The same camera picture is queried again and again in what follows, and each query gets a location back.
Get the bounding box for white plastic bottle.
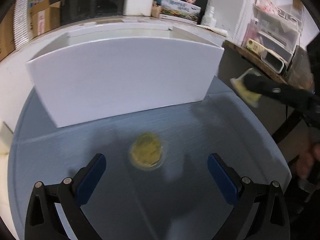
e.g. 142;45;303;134
201;5;216;28

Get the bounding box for small jelly cup foil lid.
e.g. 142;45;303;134
230;68;262;108

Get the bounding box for white foam box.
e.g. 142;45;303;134
123;0;153;17

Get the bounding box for white storage box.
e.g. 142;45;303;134
26;23;224;127

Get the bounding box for large brown cardboard box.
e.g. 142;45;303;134
0;4;15;61

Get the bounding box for white dotted paper bag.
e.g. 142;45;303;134
14;0;44;49

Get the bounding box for clear plastic drawer organizer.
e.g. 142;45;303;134
242;0;304;63

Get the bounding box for printed landscape gift box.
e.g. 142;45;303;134
160;0;201;24

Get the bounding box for yellow fruit jelly cup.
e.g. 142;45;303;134
128;132;167;171

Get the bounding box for dark wooden side table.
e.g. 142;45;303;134
217;40;287;86

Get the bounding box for small open cardboard box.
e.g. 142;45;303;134
30;0;61;37

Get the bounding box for person right hand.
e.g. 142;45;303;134
296;144;320;179

